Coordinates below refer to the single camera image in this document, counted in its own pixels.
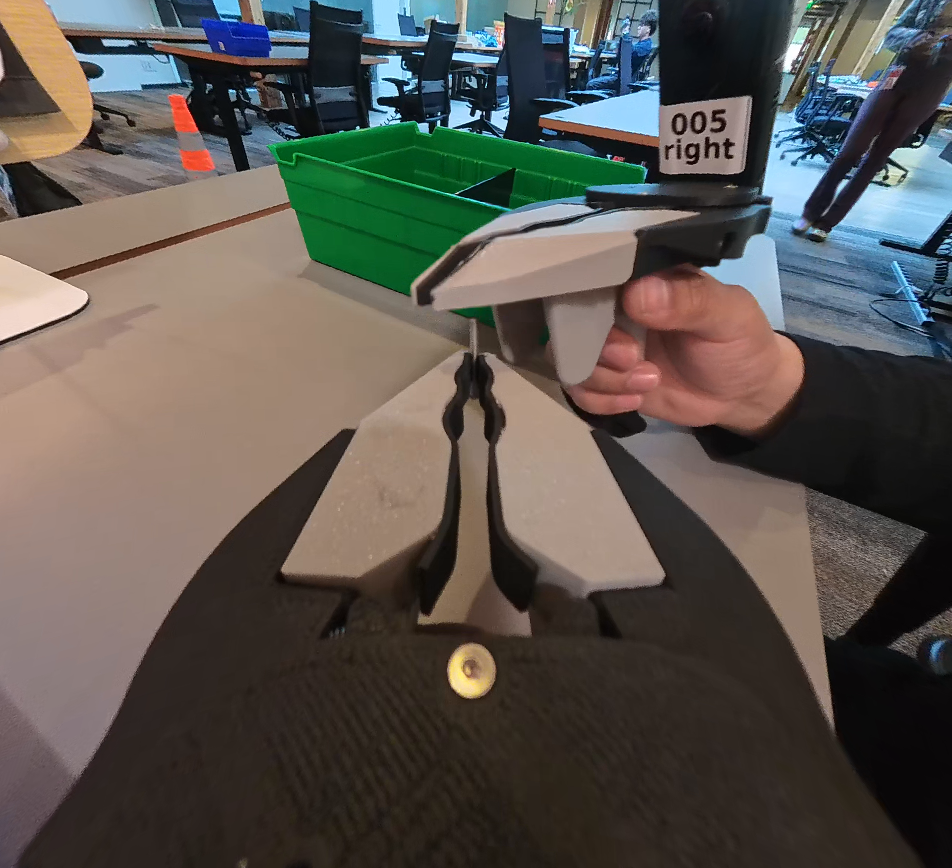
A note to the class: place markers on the green plastic bin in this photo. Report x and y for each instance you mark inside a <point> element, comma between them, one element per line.
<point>357,214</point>

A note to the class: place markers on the person's right hand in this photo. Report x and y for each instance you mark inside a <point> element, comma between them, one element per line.
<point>714,362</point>

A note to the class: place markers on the wooden-top office table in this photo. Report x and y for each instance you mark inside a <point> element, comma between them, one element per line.
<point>245,54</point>

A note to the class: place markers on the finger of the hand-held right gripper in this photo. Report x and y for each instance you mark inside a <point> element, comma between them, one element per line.
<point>543,262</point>
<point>520,215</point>

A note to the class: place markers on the person's leg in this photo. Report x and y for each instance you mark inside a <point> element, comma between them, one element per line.
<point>892,734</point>

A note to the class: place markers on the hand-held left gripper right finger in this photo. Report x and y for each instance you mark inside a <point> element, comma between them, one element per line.
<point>565,503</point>

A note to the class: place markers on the orange traffic cone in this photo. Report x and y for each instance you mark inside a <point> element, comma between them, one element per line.
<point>192,139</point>

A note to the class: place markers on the wooden-edged office table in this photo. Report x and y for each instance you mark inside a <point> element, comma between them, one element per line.
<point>610,117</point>

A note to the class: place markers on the blue plastic bin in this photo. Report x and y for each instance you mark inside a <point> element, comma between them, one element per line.
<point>234,39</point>

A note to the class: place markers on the black desk frame leg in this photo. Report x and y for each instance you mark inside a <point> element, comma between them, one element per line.
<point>930,251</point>

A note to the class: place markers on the curved wooden panel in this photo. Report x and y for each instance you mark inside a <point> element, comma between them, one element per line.
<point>37,80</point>

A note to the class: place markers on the black bin divider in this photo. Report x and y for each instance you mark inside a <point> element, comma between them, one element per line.
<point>491,185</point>

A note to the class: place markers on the person's right forearm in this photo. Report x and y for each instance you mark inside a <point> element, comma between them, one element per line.
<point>877,429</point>

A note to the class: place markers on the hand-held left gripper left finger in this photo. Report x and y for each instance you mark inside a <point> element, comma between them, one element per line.
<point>372,496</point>

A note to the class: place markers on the white rounded flat base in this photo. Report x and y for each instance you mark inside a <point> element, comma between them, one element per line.
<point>30,295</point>

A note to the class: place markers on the grey desk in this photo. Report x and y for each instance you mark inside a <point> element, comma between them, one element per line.
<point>186,399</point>

